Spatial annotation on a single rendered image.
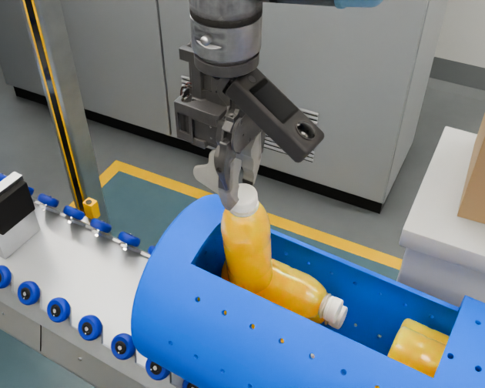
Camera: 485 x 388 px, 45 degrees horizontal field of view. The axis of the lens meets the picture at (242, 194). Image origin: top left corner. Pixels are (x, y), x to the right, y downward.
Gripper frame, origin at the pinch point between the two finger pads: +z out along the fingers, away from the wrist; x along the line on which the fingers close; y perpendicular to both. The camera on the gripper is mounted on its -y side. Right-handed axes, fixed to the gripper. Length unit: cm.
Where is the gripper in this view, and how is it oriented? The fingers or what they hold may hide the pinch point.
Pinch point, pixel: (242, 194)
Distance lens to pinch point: 75.5
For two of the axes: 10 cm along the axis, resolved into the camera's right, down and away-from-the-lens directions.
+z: 0.0, 7.4, 6.7
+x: -5.1, 5.8, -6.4
